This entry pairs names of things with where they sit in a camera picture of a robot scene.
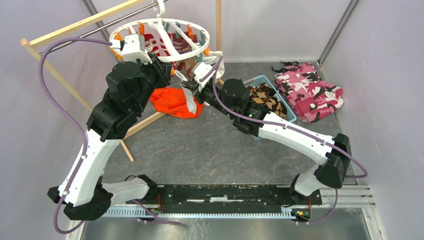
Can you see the white sock with black stripes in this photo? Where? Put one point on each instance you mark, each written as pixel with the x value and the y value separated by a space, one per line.
pixel 215 59

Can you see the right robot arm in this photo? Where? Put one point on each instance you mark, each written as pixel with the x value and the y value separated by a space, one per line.
pixel 330 153

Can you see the light blue laundry basket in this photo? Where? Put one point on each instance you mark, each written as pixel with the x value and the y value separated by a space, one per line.
pixel 291 117

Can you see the red white striped sock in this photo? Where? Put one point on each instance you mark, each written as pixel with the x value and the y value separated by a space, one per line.
pixel 156 47

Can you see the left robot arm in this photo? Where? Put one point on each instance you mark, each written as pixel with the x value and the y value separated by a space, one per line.
pixel 130 85

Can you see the orange cloth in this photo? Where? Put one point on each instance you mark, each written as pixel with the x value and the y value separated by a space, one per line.
pixel 172 101

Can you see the white round clip hanger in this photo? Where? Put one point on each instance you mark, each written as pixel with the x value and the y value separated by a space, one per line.
pixel 183 39

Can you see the pink camouflage trousers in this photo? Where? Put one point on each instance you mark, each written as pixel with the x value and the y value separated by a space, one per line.
pixel 310 97

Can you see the wooden drying rack frame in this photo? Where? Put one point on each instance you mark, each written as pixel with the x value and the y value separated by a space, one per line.
pixel 43 134

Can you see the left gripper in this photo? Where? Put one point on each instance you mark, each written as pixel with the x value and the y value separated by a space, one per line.
pixel 163 70

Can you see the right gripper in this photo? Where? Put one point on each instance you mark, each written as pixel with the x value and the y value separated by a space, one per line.
pixel 196 90

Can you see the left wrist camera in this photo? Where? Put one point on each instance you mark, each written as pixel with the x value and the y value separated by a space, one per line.
pixel 131 48

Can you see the tan sock maroon toe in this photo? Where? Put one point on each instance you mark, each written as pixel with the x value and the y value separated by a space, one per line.
pixel 188 65

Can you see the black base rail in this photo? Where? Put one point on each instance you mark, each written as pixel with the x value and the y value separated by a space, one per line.
pixel 228 200

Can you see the metal hanging rod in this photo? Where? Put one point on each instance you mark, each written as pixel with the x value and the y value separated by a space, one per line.
pixel 95 18

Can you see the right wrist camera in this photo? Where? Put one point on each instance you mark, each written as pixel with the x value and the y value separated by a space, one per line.
pixel 202 73

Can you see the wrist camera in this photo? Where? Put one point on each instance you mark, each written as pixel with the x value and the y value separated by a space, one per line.
pixel 202 73
pixel 131 48

